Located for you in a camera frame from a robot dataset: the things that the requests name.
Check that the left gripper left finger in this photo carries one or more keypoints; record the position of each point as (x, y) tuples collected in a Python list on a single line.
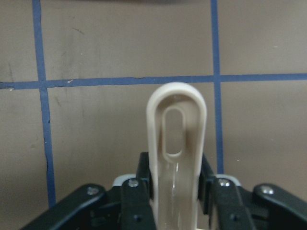
[(126, 206)]

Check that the beige plastic dustpan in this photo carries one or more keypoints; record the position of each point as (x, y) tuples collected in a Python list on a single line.
[(176, 122)]

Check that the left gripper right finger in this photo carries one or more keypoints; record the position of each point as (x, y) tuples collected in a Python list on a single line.
[(229, 206)]

